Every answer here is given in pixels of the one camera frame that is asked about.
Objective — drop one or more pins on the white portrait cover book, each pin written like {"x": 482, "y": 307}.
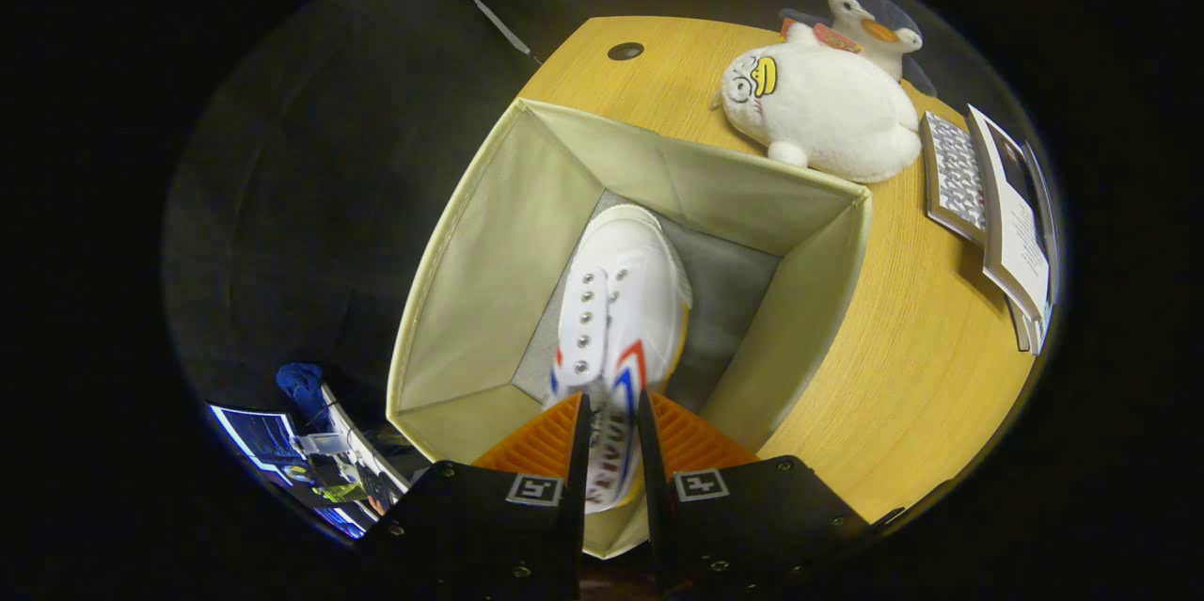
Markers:
{"x": 1016, "y": 234}

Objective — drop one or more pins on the white duck plush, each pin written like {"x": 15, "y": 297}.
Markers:
{"x": 828, "y": 112}

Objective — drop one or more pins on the white canvas shoe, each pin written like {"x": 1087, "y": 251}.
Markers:
{"x": 621, "y": 300}

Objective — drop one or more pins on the blue cover book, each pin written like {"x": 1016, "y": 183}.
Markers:
{"x": 1049, "y": 234}

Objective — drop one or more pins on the blue cloth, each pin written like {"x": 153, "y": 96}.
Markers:
{"x": 301, "y": 383}

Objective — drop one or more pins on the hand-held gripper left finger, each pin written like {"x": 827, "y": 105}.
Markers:
{"x": 574, "y": 516}

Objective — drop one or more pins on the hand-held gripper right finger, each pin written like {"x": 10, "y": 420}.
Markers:
{"x": 658, "y": 516}

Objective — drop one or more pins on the grey fabric storage box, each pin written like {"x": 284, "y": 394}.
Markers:
{"x": 470, "y": 300}

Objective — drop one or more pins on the white book under stack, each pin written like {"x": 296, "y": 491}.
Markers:
{"x": 1027, "y": 324}

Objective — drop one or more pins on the dark blue penguin plush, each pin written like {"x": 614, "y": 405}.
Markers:
{"x": 884, "y": 27}

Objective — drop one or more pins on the grey patterned book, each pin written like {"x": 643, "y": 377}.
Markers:
{"x": 955, "y": 173}

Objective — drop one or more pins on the computer monitor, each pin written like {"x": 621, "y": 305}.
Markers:
{"x": 259, "y": 441}

